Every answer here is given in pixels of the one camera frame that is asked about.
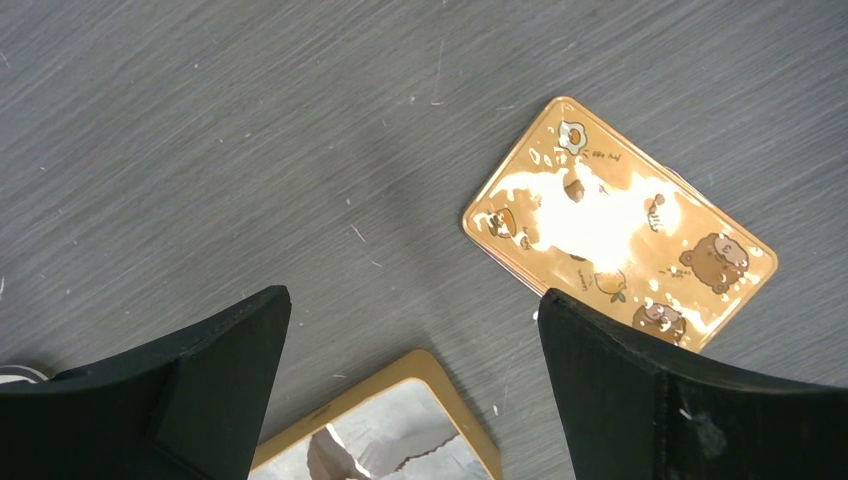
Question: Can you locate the white paper liner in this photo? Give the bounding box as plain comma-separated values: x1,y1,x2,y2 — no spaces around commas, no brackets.
248,378,493,480

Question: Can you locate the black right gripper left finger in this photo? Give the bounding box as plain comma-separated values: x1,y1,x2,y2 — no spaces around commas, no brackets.
1,285,292,479

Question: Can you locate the gold tin box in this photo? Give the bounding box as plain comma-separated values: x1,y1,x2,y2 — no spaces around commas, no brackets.
248,349,505,480

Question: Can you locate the gold bear print lid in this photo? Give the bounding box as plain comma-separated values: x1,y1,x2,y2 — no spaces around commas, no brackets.
461,96,778,352

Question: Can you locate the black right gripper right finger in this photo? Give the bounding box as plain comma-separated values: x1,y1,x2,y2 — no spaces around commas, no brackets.
538,289,847,479

